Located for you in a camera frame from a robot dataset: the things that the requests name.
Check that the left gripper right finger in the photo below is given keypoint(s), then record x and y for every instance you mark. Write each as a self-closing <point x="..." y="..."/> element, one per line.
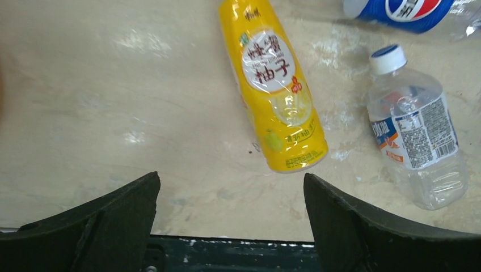
<point x="353" y="235"/>

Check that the pepsi plastic bottle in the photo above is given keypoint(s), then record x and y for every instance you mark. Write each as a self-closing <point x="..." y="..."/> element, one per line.
<point x="454" y="20"/>

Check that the clear water bottle white label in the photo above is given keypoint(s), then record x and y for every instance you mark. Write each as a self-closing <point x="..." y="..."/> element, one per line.
<point x="409" y="116"/>

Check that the yellow juice bottle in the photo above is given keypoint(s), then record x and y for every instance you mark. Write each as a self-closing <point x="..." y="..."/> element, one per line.
<point x="272" y="85"/>

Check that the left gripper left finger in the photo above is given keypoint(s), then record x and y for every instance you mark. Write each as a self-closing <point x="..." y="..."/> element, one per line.
<point x="109" y="233"/>

